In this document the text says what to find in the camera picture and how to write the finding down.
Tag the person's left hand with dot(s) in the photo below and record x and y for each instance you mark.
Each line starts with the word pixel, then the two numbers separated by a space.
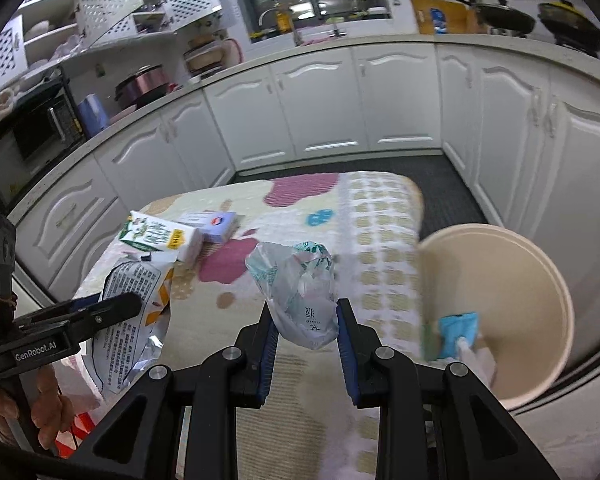
pixel 50 405

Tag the blue pouch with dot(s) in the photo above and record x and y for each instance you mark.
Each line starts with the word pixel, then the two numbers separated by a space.
pixel 457 332

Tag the beige plastic bin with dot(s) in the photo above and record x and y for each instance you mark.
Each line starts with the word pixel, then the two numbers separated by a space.
pixel 505 270

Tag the yellow cutting board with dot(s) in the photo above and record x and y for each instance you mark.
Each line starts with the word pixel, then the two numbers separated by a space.
pixel 420 17

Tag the white pouch orange pattern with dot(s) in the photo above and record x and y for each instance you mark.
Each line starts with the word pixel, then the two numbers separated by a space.
pixel 130 280

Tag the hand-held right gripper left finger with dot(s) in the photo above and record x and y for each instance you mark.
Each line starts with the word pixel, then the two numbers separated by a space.
pixel 270 355

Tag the tall steel faucet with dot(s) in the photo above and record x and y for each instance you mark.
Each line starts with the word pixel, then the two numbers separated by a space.
pixel 297 35

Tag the row of white cabinet doors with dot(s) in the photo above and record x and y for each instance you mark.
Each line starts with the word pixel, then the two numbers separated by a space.
pixel 320 105

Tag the colourful plastic bag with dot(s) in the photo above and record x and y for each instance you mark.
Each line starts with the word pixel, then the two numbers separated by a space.
pixel 86 425

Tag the black pot yellow lid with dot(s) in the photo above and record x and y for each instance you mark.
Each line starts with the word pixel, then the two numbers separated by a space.
pixel 572 27

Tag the black wok with lid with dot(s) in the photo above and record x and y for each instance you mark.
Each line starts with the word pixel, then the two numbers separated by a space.
pixel 505 17

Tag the blue white container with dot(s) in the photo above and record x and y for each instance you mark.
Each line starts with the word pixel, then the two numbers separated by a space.
pixel 92 117

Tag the green white milk carton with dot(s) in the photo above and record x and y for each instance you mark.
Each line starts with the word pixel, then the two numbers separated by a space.
pixel 150 235

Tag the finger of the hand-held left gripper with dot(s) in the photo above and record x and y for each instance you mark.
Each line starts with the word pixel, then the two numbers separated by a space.
pixel 115 310
pixel 87 304

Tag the pink rice cooker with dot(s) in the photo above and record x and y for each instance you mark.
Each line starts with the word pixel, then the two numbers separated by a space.
pixel 142 85

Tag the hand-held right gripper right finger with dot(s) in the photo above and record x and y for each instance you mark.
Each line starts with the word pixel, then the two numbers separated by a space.
pixel 347 355

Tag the small blue white box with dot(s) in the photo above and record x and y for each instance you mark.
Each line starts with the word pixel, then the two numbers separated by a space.
pixel 215 225

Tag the small steel faucet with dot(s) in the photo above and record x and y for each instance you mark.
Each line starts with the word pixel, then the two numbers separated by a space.
pixel 338 31

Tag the black microwave oven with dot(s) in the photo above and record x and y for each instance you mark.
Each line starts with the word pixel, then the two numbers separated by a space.
pixel 25 145

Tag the pink cutting board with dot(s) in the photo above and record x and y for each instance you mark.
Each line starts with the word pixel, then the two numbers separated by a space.
pixel 232 52

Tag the clear plastic bag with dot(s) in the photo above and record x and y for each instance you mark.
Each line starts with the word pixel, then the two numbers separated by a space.
pixel 300 295

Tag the yellow bottle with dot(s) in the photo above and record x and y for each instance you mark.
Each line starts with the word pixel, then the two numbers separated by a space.
pixel 283 21

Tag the blue white packet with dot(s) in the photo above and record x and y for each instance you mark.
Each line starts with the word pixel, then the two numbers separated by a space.
pixel 437 21

